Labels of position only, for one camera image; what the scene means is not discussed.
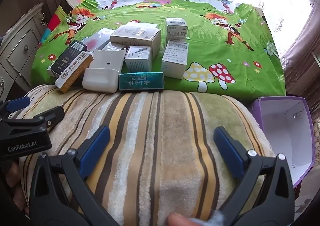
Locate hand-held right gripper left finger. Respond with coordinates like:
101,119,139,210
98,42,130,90
29,125,120,226

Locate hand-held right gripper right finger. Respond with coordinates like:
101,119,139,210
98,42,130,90
214,126,295,226

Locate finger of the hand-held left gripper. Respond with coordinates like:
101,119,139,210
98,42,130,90
0,96,32,117
34,106,65,131

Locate orange and white carton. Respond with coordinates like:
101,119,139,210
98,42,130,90
54,51,94,94

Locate purple cardboard box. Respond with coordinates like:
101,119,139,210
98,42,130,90
249,96,316,189

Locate black carton with barcode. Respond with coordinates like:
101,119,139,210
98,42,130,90
49,40,88,78

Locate white plastic device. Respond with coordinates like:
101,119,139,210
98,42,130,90
82,47,127,94

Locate teal carton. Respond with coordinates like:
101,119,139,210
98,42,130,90
118,72,165,91

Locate pink print carton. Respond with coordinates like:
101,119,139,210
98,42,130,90
84,27,118,53

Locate small white picture carton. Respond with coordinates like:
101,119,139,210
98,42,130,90
124,46,152,73

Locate large white carton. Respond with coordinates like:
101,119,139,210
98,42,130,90
109,25,162,60

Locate person's right hand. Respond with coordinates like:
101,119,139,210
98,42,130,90
167,212,193,226

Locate striped fringed blanket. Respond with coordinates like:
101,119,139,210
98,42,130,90
9,84,275,226

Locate green cartoon printed cloth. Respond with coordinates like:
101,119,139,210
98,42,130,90
30,0,287,97

